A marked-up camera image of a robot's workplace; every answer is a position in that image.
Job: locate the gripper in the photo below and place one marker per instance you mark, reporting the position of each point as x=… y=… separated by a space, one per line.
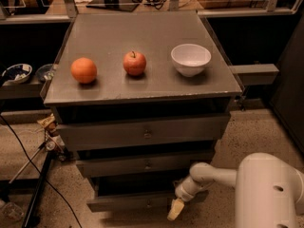
x=182 y=192

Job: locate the grey bottom drawer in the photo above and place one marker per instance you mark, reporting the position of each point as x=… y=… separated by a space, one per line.
x=134 y=191

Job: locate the grey drawer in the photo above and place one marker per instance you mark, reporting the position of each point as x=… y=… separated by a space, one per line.
x=134 y=191
x=142 y=163
x=135 y=132

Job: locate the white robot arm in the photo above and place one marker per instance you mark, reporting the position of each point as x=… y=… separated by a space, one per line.
x=269 y=193

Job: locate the grey middle drawer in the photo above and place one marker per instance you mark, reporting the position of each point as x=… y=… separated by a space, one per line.
x=142 y=163

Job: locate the grey drawer cabinet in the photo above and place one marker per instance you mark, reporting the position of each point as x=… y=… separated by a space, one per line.
x=160 y=92

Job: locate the grey top drawer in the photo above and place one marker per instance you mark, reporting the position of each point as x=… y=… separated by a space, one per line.
x=135 y=132

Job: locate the black tripod stand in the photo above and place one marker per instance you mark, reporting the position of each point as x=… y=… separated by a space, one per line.
x=12 y=211

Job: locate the white bowl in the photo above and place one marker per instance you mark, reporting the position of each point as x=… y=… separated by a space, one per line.
x=190 y=59

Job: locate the red apple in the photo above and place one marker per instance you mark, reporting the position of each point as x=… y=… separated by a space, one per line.
x=134 y=63

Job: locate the grey side shelf block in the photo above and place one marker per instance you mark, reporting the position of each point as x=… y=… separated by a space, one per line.
x=255 y=75

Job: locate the snack wrapper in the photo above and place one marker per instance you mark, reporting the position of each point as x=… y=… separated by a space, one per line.
x=48 y=123

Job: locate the orange fruit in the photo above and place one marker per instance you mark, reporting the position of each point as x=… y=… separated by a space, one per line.
x=83 y=70

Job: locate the dark small bowl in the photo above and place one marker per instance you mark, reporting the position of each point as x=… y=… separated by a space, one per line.
x=44 y=73

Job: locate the blue patterned bowl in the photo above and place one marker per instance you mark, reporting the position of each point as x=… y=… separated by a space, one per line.
x=16 y=74

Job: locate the black monitor base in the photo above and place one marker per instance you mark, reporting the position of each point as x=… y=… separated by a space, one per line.
x=117 y=5

